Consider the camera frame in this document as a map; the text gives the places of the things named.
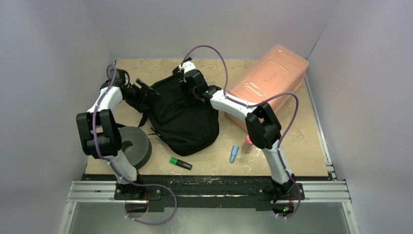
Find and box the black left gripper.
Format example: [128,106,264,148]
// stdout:
[124,79,158,112]

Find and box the translucent pink plastic storage box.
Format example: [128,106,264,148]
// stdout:
[224,44,310,133]

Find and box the black student backpack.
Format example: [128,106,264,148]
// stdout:
[126,67,220,156]

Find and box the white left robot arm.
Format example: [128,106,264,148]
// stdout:
[75,65,160,199]

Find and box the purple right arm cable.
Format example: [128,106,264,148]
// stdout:
[180,44,304,220]

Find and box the grey foam roll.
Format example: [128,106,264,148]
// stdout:
[119,126,152,170]

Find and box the green highlighter marker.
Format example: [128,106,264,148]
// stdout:
[169,157,192,170]

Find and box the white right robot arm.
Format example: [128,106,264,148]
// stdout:
[175,68,295,198]

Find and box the pink capped small bottle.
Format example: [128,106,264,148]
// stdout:
[241,135,254,154]

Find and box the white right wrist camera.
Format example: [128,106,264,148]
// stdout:
[178,61,196,75]

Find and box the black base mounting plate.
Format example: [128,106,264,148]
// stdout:
[80,174,305,214]

